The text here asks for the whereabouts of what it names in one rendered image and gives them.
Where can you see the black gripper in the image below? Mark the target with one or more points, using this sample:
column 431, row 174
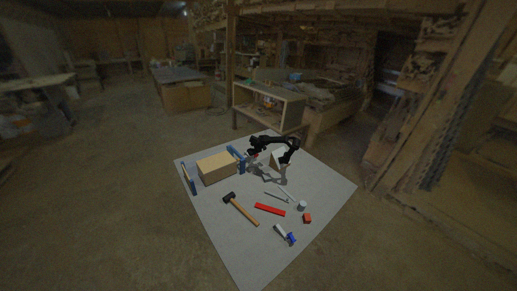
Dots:
column 256, row 149

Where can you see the mallet with black head and wooden handle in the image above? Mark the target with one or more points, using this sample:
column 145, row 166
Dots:
column 229, row 197

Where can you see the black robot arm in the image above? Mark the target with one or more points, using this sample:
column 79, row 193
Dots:
column 266, row 140

